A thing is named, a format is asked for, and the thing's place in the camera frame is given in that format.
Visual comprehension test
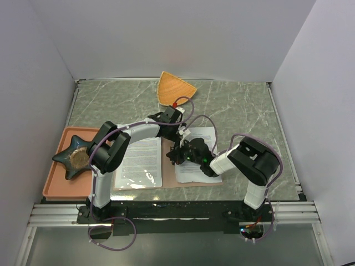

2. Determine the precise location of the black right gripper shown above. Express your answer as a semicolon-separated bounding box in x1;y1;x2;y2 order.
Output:
167;139;203;166

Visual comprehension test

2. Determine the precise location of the white printed paper stack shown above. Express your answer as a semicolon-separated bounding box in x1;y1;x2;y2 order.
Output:
175;127;222;186

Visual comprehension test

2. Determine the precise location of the pink brown file folder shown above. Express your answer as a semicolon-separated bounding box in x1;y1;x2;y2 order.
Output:
113;139;223;191

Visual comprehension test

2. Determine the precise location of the white printed paper sheet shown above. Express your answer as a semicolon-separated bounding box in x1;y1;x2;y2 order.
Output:
113;137;163;191

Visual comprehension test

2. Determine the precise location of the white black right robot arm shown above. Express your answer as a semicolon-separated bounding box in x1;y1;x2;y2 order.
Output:
166;136;281;221

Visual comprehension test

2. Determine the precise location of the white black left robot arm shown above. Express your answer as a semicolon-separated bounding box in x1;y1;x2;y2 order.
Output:
87;106;183;223

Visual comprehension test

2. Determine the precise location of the orange woven wicker basket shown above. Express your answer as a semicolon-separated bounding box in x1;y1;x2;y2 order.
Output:
157;71;197;106

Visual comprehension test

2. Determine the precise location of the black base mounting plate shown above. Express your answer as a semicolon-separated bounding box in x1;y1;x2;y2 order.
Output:
77;201;273;236

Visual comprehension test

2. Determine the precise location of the dark teal star dish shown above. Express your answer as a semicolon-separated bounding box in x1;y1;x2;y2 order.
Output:
52;135;90;180

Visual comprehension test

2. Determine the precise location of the salmon pink plastic tray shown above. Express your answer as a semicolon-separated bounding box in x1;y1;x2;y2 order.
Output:
43;127;98;201

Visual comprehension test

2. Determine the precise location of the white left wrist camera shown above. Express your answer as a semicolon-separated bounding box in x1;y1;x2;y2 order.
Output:
172;103;185;114

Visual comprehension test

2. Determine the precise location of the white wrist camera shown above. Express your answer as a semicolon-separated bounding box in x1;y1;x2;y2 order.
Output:
177;126;191;147
172;103;185;114

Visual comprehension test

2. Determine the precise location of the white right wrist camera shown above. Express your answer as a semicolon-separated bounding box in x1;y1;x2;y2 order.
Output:
177;126;191;147

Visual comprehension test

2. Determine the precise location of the aluminium frame rail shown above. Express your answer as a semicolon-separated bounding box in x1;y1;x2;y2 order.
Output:
27;201;321;227

